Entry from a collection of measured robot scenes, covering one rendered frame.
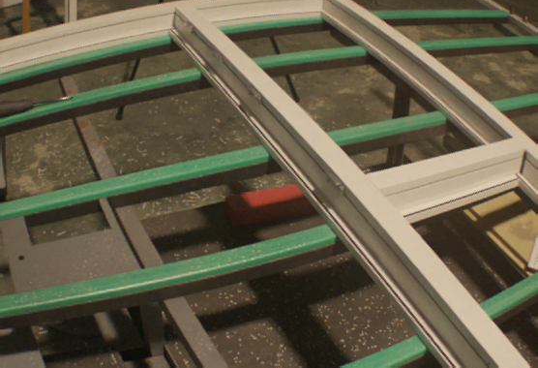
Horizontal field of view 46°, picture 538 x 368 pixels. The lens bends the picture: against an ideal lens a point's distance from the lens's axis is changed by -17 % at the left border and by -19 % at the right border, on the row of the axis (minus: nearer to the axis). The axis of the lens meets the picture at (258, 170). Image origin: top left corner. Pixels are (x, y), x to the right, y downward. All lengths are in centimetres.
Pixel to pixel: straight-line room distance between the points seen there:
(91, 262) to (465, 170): 64
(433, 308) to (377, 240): 17
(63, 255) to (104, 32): 78
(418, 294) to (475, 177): 34
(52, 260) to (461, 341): 62
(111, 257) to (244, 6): 94
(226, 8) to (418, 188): 85
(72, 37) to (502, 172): 106
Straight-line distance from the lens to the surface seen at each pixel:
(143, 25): 176
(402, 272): 101
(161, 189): 123
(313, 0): 193
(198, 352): 97
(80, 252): 110
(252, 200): 158
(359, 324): 136
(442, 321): 94
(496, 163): 128
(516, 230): 162
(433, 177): 117
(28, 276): 106
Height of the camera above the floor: 155
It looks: 33 degrees down
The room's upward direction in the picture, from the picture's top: 3 degrees clockwise
